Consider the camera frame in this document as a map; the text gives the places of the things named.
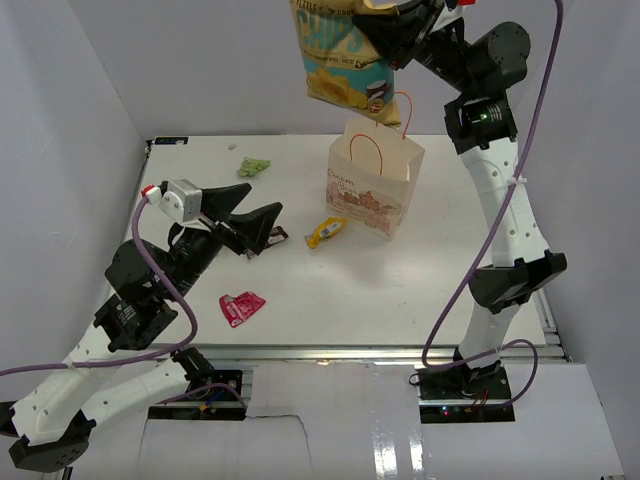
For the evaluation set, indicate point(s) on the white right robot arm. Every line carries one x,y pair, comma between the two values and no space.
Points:
482,128

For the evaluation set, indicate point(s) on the yellow chips bag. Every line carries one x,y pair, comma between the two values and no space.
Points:
341,65

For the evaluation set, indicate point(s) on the light green snack packet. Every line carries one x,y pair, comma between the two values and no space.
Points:
251,167

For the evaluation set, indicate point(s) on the red candy packet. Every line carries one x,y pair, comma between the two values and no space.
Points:
237,310

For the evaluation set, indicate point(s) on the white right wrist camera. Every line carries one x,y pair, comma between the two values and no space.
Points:
457,6

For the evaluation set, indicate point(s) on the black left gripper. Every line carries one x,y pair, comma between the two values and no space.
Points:
253,226

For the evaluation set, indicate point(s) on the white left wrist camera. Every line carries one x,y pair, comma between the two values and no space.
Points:
180,200

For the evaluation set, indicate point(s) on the paper bag with orange handles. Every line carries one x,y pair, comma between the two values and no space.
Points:
372,172

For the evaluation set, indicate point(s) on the yellow snack bar wrapper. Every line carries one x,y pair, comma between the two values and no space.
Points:
328,229

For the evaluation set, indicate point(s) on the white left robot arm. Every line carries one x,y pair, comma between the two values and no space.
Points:
114,370

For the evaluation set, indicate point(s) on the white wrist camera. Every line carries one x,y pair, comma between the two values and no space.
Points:
457,6
180,200

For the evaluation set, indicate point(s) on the blue label left corner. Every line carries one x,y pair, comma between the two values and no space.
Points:
171,140

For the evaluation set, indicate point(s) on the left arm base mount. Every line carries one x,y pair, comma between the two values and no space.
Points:
211,404

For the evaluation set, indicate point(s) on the brown chocolate bar wrapper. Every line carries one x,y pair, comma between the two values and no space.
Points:
277,235

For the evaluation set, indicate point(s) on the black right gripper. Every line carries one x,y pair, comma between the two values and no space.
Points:
405,35

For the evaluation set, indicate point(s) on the aluminium table frame rail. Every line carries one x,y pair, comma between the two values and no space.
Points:
396,354

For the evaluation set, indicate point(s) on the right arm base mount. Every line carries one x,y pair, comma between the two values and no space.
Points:
445,398

